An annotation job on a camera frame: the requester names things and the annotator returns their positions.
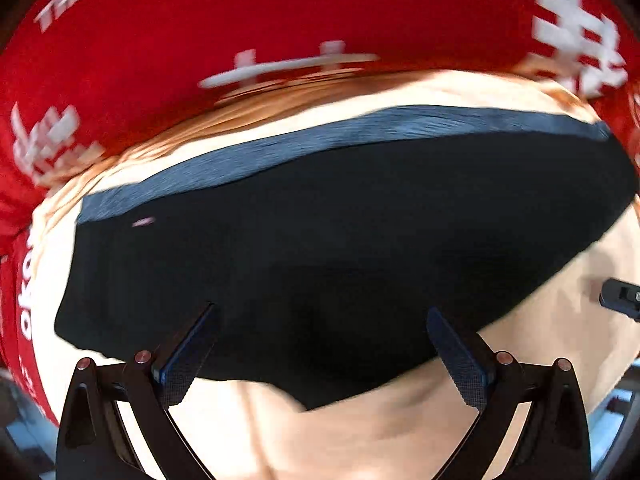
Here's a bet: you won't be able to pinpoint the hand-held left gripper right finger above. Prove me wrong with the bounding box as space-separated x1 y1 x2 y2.
426 306 594 480

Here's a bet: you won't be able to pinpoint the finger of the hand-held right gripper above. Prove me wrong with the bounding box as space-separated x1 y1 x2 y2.
599 277 640 321

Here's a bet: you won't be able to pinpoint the red printed blanket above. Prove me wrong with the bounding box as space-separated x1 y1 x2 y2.
0 0 640 429

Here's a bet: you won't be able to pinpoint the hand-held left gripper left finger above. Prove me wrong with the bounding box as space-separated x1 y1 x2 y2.
55 302 221 480

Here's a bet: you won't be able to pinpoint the black pants with grey waistband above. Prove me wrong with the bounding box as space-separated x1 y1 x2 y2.
54 105 639 412

